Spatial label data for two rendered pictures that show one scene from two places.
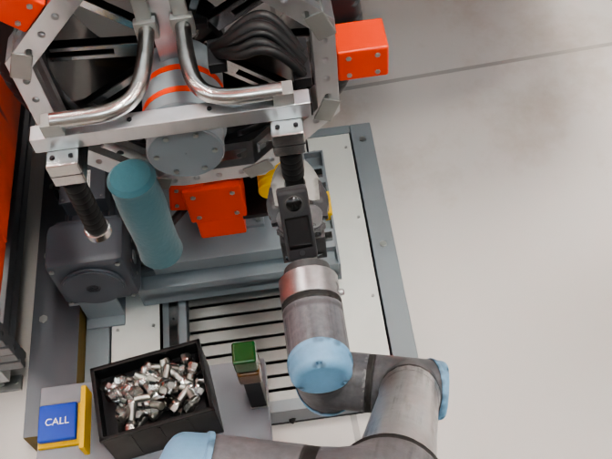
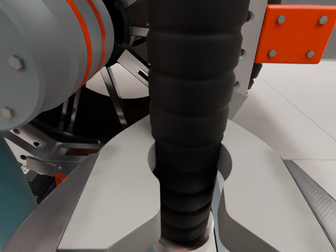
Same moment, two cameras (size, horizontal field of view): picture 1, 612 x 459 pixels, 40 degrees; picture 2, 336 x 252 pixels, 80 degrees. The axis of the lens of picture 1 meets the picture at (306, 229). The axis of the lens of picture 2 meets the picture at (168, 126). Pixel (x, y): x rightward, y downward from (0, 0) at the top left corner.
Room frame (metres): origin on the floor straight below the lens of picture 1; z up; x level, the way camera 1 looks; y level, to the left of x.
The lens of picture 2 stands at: (0.74, 0.01, 0.89)
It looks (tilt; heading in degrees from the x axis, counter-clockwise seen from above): 32 degrees down; 3
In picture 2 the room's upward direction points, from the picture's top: 1 degrees clockwise
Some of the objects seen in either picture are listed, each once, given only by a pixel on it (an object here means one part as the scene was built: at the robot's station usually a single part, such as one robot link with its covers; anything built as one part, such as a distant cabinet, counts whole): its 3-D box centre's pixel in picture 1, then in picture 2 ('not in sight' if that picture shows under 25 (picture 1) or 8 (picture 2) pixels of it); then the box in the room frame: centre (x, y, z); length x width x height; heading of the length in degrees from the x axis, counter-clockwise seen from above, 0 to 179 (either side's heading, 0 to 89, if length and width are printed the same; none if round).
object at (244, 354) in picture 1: (245, 356); not in sight; (0.61, 0.13, 0.64); 0.04 x 0.04 x 0.04; 0
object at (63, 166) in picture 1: (66, 152); not in sight; (0.85, 0.35, 0.93); 0.09 x 0.05 x 0.05; 0
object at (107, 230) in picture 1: (86, 205); not in sight; (0.82, 0.35, 0.83); 0.04 x 0.04 x 0.16
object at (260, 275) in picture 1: (236, 225); not in sight; (1.23, 0.18, 0.13); 0.50 x 0.36 x 0.10; 90
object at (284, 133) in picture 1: (286, 122); not in sight; (0.85, 0.01, 0.93); 0.09 x 0.05 x 0.05; 0
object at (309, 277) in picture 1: (311, 289); not in sight; (0.62, 0.00, 0.81); 0.10 x 0.05 x 0.09; 90
